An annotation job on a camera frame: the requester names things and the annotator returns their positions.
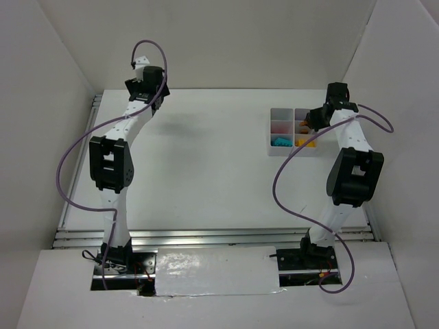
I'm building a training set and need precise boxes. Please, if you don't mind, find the yellow brown lego brick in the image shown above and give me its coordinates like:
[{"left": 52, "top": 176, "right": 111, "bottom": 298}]
[{"left": 295, "top": 138, "right": 316, "bottom": 148}]

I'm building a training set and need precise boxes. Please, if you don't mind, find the teal lego plate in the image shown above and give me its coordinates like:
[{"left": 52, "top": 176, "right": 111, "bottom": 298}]
[{"left": 271, "top": 137, "right": 293, "bottom": 147}]

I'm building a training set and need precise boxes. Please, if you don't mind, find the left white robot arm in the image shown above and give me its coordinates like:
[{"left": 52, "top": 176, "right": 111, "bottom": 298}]
[{"left": 89, "top": 64, "right": 170, "bottom": 268}]

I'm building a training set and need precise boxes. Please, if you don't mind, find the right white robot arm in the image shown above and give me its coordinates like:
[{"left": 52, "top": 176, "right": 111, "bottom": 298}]
[{"left": 272, "top": 82, "right": 384, "bottom": 262}]

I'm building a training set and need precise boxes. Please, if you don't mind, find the white compartment organizer tray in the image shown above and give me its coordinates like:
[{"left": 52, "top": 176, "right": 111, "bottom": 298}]
[{"left": 267, "top": 108, "right": 316, "bottom": 157}]

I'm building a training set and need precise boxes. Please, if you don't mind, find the white foil-taped panel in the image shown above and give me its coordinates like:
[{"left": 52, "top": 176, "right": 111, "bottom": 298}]
[{"left": 155, "top": 246, "right": 281, "bottom": 297}]

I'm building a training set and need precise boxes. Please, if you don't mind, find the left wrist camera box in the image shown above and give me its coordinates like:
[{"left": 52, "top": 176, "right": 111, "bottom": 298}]
[{"left": 131, "top": 56, "right": 150, "bottom": 81}]

